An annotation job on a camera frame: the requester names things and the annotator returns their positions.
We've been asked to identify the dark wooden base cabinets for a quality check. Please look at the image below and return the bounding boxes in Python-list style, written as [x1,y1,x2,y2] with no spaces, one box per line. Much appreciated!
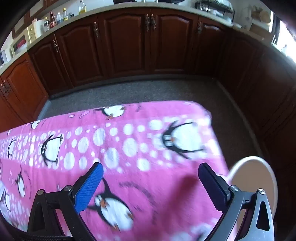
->
[0,7,296,163]

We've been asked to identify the black wire dish rack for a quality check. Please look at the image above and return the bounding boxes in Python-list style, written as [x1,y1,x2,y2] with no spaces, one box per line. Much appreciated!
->
[194,0,234,18]

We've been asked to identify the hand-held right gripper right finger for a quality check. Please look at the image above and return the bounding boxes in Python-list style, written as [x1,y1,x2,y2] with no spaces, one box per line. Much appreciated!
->
[198,163,275,241]

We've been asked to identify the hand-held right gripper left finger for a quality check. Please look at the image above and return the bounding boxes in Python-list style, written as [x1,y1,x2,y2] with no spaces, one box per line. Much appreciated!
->
[27,162,104,241]

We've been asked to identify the round woven trivet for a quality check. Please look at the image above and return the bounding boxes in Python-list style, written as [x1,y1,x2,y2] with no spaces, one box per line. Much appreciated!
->
[258,9,271,23]

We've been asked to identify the cream countertop appliance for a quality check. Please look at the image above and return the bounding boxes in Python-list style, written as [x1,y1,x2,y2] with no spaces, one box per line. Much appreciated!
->
[27,20,44,44]

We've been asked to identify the pink penguin print blanket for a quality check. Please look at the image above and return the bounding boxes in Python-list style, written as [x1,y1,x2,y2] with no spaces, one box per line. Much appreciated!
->
[0,100,232,241]

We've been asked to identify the white plastic bucket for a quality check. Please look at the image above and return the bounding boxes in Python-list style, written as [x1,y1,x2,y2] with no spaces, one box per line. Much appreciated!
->
[228,156,278,241]

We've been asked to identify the grey stone kitchen countertop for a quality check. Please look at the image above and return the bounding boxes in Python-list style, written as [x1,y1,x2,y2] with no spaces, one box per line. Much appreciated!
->
[0,0,296,75]

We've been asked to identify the wooden cutting board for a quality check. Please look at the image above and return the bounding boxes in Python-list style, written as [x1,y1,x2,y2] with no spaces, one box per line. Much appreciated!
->
[250,23,267,36]

